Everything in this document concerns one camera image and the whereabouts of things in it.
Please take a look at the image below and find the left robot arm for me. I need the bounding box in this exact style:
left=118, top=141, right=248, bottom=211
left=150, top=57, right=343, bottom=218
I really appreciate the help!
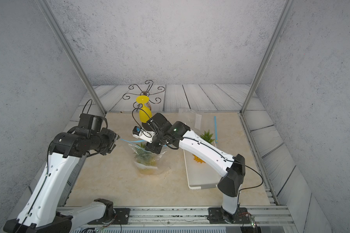
left=3, top=113, right=119, bottom=233

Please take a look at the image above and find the pineapple from bag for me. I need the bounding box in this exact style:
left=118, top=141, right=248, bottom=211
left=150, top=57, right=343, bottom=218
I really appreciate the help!
left=193, top=130, right=215, bottom=164

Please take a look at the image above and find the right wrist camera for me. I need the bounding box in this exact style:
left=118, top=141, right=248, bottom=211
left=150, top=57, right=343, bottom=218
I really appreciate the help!
left=132, top=126, right=156, bottom=143

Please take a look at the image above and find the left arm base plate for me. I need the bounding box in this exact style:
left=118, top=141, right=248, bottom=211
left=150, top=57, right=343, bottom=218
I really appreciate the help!
left=87, top=208, right=131, bottom=225

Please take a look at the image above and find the copper wire glass stand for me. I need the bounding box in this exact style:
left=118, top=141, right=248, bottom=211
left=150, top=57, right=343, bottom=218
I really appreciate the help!
left=122, top=80, right=166, bottom=129

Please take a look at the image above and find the zip-top bag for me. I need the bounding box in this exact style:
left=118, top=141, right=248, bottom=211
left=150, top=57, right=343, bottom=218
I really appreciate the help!
left=121, top=139, right=171, bottom=175
left=178, top=108, right=218, bottom=146

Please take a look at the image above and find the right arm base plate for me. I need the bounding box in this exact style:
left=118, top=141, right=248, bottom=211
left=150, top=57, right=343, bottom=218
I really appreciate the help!
left=207, top=207, right=251, bottom=224

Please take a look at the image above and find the white perforated plastic basket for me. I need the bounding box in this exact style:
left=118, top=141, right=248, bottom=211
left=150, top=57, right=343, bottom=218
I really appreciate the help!
left=179, top=139, right=221, bottom=189

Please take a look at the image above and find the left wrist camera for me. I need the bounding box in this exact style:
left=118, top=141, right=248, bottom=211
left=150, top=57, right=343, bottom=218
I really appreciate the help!
left=78, top=113, right=104, bottom=132

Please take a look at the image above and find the aluminium mounting rail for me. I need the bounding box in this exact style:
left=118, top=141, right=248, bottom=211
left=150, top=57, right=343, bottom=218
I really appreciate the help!
left=73, top=205, right=298, bottom=233

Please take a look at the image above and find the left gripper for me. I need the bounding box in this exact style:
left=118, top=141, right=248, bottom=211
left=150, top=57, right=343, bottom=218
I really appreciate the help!
left=90, top=127, right=122, bottom=154

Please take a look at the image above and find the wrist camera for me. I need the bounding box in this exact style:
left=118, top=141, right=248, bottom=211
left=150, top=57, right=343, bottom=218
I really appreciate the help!
left=78, top=113, right=104, bottom=132
left=132, top=126, right=156, bottom=143

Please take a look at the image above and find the yellow plastic wine glass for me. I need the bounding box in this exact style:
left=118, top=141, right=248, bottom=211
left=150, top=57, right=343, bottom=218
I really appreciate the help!
left=136, top=95, right=152, bottom=123

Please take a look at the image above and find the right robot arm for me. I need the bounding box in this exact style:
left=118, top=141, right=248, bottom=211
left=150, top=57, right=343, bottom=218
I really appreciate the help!
left=133, top=113, right=268, bottom=216

